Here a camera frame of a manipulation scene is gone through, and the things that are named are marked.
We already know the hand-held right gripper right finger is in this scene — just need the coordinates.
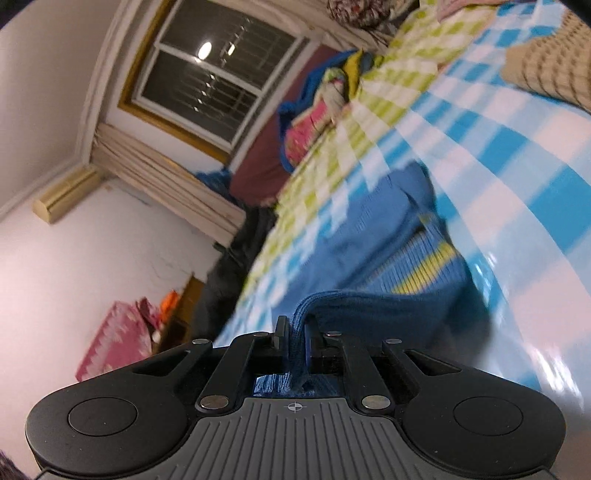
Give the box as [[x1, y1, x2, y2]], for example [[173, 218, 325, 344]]
[[307, 323, 463, 412]]

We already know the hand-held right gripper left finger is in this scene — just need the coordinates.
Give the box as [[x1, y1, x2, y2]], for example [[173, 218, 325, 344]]
[[133, 316, 290, 412]]

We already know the blue knitted striped sweater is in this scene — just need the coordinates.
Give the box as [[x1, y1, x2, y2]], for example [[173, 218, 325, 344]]
[[253, 164, 472, 398]]

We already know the black jacket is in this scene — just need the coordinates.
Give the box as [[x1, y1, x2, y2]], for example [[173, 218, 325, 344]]
[[191, 202, 279, 346]]

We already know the wooden desk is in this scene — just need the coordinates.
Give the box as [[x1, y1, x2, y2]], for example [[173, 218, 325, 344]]
[[152, 274, 206, 357]]

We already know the orange cloth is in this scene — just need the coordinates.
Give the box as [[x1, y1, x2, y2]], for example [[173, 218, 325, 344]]
[[159, 290, 182, 325]]

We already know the green checkered bed sheet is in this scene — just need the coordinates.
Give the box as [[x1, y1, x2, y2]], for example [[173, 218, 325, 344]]
[[238, 0, 500, 297]]

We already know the pink floral bag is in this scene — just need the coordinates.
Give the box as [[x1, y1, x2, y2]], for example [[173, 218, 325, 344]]
[[75, 298, 162, 383]]

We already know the blue patterned cloth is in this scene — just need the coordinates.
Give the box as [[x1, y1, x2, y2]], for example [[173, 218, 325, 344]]
[[194, 166, 237, 205]]

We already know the maroon sofa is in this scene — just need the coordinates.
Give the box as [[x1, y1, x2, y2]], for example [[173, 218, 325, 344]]
[[229, 44, 345, 206]]

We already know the beige curtain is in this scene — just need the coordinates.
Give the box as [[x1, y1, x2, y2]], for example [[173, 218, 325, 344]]
[[89, 122, 246, 248]]

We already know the pink floral quilt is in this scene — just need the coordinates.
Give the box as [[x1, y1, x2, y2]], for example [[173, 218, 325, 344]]
[[283, 104, 343, 169]]

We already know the whitish crumpled cloth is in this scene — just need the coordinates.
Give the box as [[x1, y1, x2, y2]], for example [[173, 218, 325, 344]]
[[320, 76, 350, 126]]

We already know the pile of colourful bedding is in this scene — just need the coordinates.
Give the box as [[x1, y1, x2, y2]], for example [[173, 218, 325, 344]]
[[277, 48, 385, 172]]

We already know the beige air conditioner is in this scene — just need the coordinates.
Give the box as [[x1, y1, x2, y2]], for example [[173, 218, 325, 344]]
[[32, 168, 100, 225]]

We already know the barred window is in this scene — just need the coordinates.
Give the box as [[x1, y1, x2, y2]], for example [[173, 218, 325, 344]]
[[117, 0, 320, 163]]

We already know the yellow cloth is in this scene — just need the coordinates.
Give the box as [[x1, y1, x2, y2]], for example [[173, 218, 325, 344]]
[[344, 50, 378, 100]]

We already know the floral fabric bundle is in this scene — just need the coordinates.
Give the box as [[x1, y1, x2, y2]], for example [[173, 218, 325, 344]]
[[325, 0, 424, 36]]

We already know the beige brown-striped knitted sweater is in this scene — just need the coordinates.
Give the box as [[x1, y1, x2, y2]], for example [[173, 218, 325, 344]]
[[503, 9, 591, 114]]

